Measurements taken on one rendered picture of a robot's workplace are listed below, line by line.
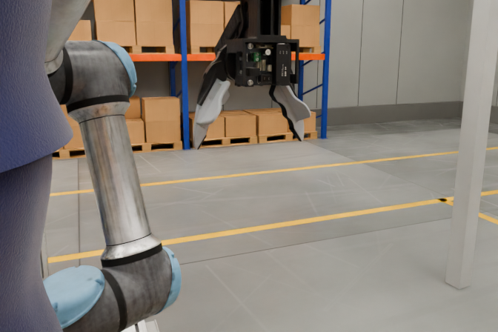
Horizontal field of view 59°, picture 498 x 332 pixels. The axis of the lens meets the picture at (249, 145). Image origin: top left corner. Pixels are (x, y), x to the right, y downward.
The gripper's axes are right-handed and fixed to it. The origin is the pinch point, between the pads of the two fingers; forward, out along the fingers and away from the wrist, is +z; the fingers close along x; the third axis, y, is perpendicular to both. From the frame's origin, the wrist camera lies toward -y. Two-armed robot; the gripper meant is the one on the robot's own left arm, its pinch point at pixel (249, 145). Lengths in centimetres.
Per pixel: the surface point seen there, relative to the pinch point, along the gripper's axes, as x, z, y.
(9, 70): -23.5, -11.6, 33.2
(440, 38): 815, -46, -807
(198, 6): 174, -86, -679
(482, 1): 219, -43, -161
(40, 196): -23.0, -5.3, 30.8
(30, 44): -22.8, -12.6, 31.6
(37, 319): -23.8, 1.7, 30.3
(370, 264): 183, 152, -208
